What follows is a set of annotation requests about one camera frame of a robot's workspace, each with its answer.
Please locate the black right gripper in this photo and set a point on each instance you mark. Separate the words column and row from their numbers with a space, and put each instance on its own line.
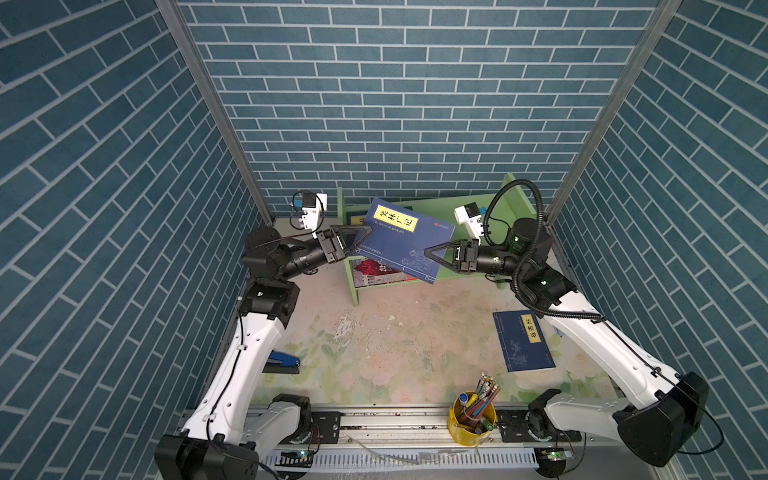
column 467, row 257

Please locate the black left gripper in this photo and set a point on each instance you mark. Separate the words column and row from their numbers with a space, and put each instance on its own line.
column 332, row 251

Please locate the red pink Hamlet book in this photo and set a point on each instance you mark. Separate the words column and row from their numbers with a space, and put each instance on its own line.
column 369, row 273

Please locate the blue book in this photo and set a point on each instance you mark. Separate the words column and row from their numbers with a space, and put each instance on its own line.
column 523, row 346
column 399, row 236
column 355, row 218

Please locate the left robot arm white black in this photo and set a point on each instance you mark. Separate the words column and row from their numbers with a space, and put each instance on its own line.
column 217, row 442

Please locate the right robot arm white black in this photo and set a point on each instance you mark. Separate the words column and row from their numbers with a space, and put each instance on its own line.
column 661, row 409

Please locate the blue stapler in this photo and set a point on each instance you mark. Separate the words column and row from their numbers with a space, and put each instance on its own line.
column 282, row 363

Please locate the yellow pen cup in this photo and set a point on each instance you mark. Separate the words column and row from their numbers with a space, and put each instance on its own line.
column 471, row 420

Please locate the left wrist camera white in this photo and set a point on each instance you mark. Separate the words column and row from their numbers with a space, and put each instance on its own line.
column 313, row 210

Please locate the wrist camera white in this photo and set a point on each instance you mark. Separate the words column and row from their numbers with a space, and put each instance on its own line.
column 313, row 210
column 469, row 216

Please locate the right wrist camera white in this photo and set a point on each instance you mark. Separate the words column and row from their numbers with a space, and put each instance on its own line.
column 469, row 216

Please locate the aluminium corner post right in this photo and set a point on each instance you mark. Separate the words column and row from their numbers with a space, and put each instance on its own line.
column 652, row 33

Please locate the aluminium corner post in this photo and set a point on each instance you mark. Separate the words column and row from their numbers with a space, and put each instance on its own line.
column 652, row 33
column 182, row 36

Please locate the aluminium corner post left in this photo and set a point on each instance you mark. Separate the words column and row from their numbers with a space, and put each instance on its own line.
column 182, row 36

